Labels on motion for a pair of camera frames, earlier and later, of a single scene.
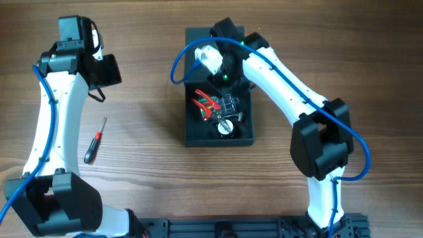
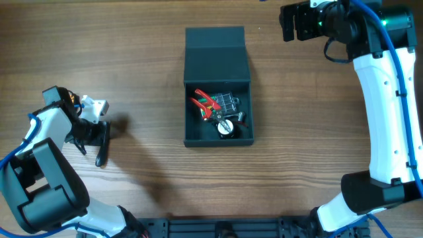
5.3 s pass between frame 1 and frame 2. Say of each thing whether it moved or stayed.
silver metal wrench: stayed
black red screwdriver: moved
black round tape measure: stayed
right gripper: moved
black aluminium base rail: stayed
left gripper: moved
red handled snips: stayed
